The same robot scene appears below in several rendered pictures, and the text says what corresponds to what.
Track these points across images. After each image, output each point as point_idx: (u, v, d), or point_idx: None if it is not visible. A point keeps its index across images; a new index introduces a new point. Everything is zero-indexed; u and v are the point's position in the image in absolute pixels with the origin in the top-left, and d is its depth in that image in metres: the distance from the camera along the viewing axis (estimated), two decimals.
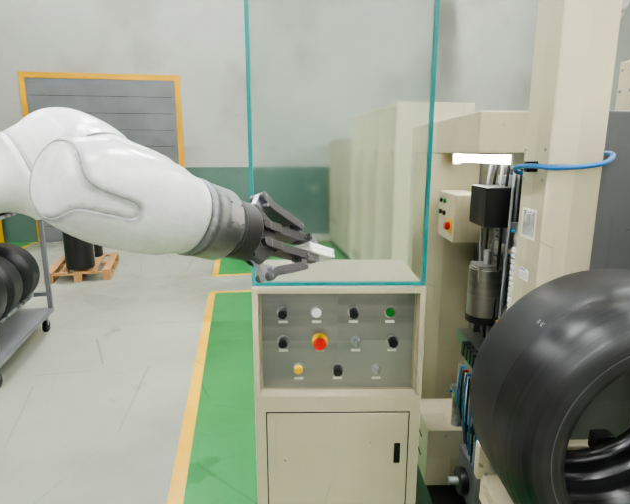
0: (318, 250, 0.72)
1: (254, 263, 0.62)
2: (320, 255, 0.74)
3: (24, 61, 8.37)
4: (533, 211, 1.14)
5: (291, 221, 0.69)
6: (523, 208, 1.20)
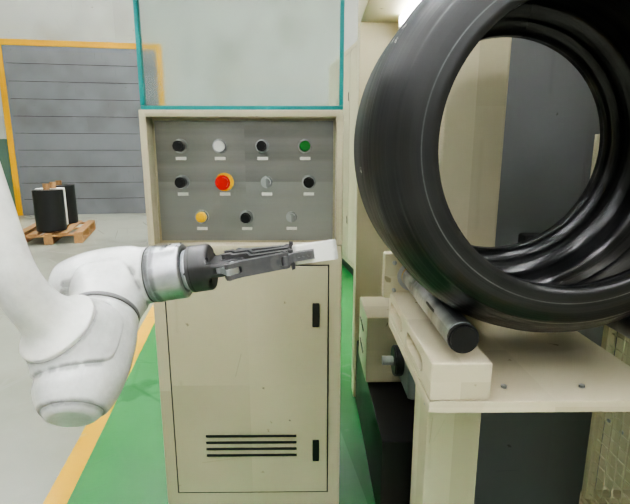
0: (305, 244, 0.74)
1: (220, 271, 0.71)
2: (315, 247, 0.73)
3: (1, 28, 8.16)
4: None
5: (270, 247, 0.77)
6: None
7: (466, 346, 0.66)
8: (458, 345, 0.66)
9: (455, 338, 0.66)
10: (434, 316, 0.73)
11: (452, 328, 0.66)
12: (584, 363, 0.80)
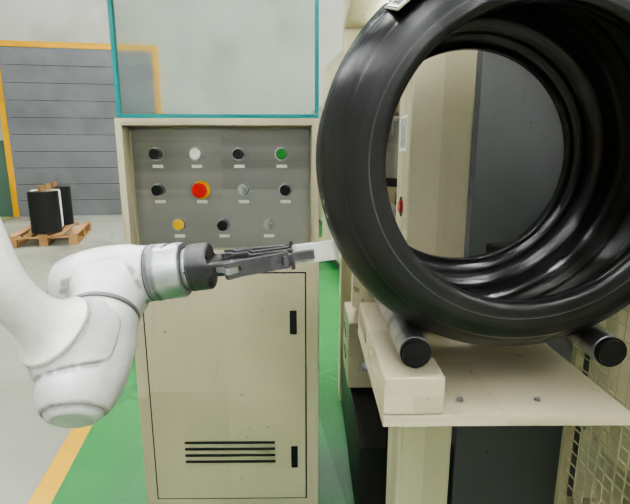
0: (305, 244, 0.74)
1: (220, 270, 0.71)
2: (315, 247, 0.73)
3: None
4: None
5: (270, 246, 0.77)
6: None
7: (418, 347, 0.66)
8: (424, 351, 0.66)
9: (423, 359, 0.66)
10: None
11: (420, 366, 0.67)
12: (544, 375, 0.81)
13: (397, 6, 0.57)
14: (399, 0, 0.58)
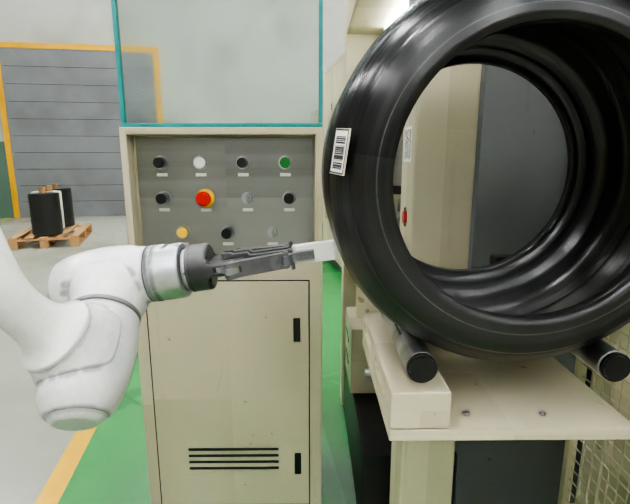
0: (305, 244, 0.74)
1: (220, 271, 0.71)
2: (315, 247, 0.73)
3: None
4: None
5: (270, 246, 0.77)
6: None
7: (421, 377, 0.67)
8: (415, 373, 0.67)
9: (415, 365, 0.67)
10: (399, 339, 0.74)
11: (415, 355, 0.67)
12: (549, 387, 0.81)
13: (340, 171, 0.61)
14: (337, 164, 0.62)
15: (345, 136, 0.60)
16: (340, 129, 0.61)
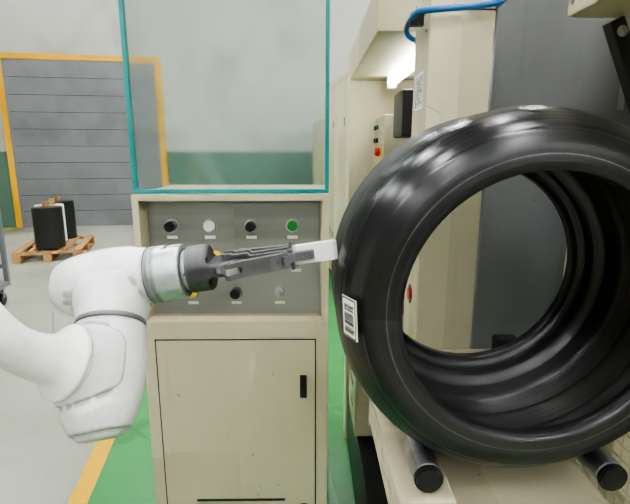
0: (305, 244, 0.74)
1: (220, 271, 0.71)
2: (315, 247, 0.73)
3: (0, 42, 8.20)
4: (421, 74, 0.98)
5: (270, 247, 0.77)
6: (415, 78, 1.03)
7: (424, 476, 0.70)
8: (431, 474, 0.70)
9: (437, 478, 0.70)
10: None
11: (442, 482, 0.71)
12: (549, 479, 0.85)
13: (353, 337, 0.66)
14: (349, 329, 0.66)
15: (352, 307, 0.65)
16: (346, 298, 0.66)
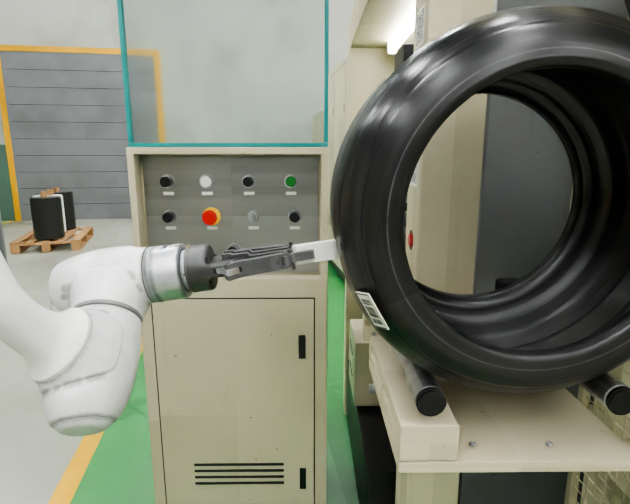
0: (305, 244, 0.74)
1: (220, 271, 0.71)
2: (315, 247, 0.73)
3: None
4: (422, 7, 0.95)
5: (270, 247, 0.77)
6: (416, 15, 1.00)
7: (424, 401, 0.68)
8: (430, 396, 0.67)
9: (438, 398, 0.67)
10: None
11: (446, 399, 0.68)
12: (555, 415, 0.82)
13: (383, 326, 0.65)
14: (377, 320, 0.66)
15: (368, 300, 0.65)
16: (360, 294, 0.66)
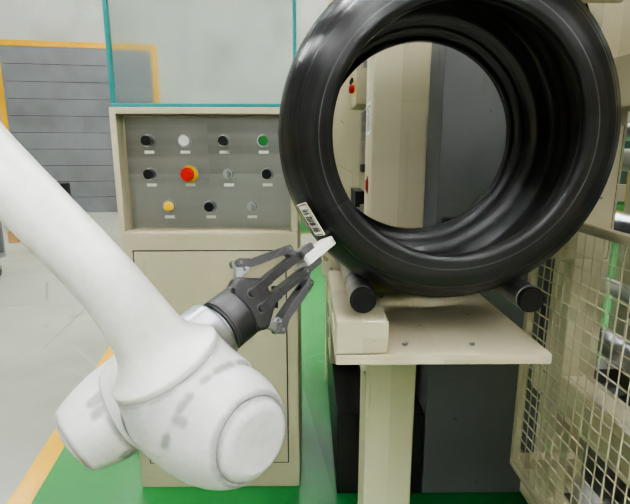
0: None
1: (235, 280, 0.65)
2: (310, 248, 0.75)
3: None
4: None
5: (290, 294, 0.72)
6: None
7: (357, 297, 0.77)
8: (363, 294, 0.77)
9: (369, 296, 0.77)
10: (369, 281, 0.85)
11: (376, 300, 0.78)
12: (484, 327, 0.92)
13: (320, 233, 0.75)
14: (315, 228, 0.76)
15: (306, 209, 0.74)
16: (300, 205, 0.76)
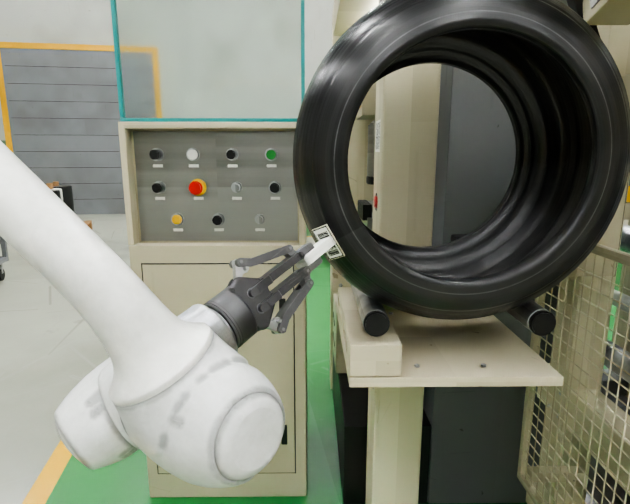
0: None
1: (235, 280, 0.65)
2: (310, 248, 0.75)
3: None
4: None
5: (290, 294, 0.72)
6: None
7: (371, 321, 0.78)
8: (377, 318, 0.78)
9: (383, 320, 0.78)
10: (381, 303, 0.86)
11: (389, 324, 0.79)
12: (495, 347, 0.92)
13: (340, 254, 0.76)
14: (333, 251, 0.77)
15: (326, 231, 0.75)
16: (317, 229, 0.76)
